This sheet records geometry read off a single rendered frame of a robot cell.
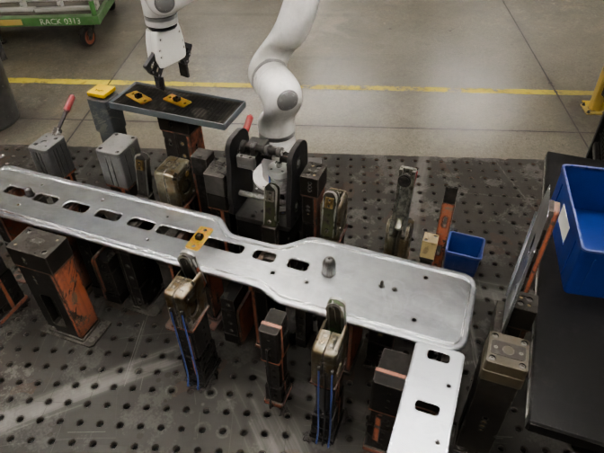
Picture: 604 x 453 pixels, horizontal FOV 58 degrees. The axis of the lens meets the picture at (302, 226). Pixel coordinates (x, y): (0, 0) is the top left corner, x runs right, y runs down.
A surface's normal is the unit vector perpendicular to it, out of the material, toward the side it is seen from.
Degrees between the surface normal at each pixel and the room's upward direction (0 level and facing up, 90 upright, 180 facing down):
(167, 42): 91
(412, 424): 0
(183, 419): 0
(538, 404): 0
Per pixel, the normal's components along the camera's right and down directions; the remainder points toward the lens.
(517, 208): -0.01, -0.75
